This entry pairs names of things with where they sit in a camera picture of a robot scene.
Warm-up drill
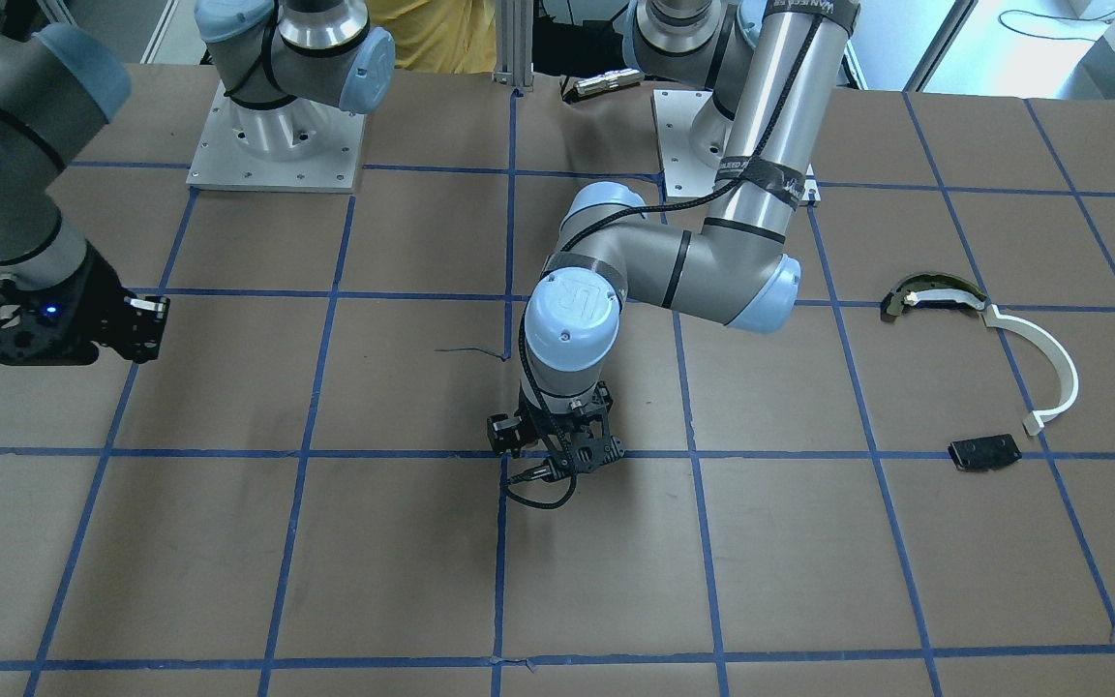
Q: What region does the black camera cable loop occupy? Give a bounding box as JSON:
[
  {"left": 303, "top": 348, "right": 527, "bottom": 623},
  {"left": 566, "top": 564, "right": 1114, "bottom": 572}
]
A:
[{"left": 501, "top": 459, "right": 580, "bottom": 510}]

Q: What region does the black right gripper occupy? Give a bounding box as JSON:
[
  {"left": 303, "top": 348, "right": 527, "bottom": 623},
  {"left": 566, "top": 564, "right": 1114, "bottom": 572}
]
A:
[{"left": 0, "top": 244, "right": 171, "bottom": 366}]

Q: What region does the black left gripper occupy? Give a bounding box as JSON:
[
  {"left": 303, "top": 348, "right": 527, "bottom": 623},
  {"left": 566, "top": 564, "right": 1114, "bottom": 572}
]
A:
[{"left": 517, "top": 379, "right": 626, "bottom": 477}]

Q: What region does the small black remote part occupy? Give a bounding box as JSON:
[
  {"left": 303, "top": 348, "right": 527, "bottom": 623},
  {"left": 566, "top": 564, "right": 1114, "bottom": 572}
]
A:
[{"left": 947, "top": 434, "right": 1021, "bottom": 472}]

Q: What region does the person in yellow shirt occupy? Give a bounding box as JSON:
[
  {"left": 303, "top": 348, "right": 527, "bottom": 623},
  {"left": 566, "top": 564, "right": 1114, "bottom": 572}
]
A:
[{"left": 367, "top": 1, "right": 497, "bottom": 75}]

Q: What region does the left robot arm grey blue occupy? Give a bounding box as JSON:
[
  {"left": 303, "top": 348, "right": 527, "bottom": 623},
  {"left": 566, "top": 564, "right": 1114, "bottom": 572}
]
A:
[{"left": 488, "top": 1, "right": 861, "bottom": 482}]

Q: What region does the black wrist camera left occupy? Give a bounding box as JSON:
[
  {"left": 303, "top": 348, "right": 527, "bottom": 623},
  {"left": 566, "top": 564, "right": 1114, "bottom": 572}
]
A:
[{"left": 486, "top": 413, "right": 539, "bottom": 458}]

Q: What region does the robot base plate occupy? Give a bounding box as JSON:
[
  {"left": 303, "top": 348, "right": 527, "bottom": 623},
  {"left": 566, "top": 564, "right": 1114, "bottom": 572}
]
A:
[{"left": 653, "top": 88, "right": 733, "bottom": 201}]

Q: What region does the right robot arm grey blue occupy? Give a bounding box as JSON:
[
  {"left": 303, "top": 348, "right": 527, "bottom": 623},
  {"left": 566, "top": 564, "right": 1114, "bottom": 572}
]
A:
[{"left": 0, "top": 1, "right": 397, "bottom": 366}]

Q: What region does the white curved plastic part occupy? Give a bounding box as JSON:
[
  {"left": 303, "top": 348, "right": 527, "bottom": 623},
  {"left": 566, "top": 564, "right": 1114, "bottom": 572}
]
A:
[{"left": 983, "top": 304, "right": 1082, "bottom": 437}]

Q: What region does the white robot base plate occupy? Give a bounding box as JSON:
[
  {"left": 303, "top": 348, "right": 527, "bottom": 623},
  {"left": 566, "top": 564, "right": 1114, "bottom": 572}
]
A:
[{"left": 187, "top": 84, "right": 366, "bottom": 194}]

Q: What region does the olive brake shoe part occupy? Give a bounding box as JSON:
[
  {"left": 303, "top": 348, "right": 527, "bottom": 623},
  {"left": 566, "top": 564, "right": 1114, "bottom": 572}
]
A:
[{"left": 880, "top": 272, "right": 988, "bottom": 322}]

